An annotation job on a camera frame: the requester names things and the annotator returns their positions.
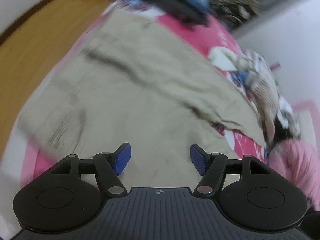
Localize beige khaki trousers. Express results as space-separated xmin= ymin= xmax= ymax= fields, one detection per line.
xmin=18 ymin=10 xmax=266 ymax=189

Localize black garment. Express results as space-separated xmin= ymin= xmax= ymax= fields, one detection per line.
xmin=272 ymin=118 xmax=294 ymax=146

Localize pink quilt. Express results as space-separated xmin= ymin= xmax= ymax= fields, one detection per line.
xmin=268 ymin=139 xmax=319 ymax=211

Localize white shirt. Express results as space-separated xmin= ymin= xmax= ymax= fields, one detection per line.
xmin=277 ymin=95 xmax=300 ymax=138

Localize pink white checkered garment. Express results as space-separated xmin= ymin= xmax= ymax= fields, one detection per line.
xmin=246 ymin=50 xmax=279 ymax=144

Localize cream white garment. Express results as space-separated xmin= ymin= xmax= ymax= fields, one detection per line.
xmin=207 ymin=47 xmax=239 ymax=72

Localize pink floral bed blanket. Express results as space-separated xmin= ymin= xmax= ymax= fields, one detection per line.
xmin=21 ymin=0 xmax=276 ymax=188

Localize folded dark grey garment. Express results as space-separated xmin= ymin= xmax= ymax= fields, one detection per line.
xmin=152 ymin=0 xmax=210 ymax=26

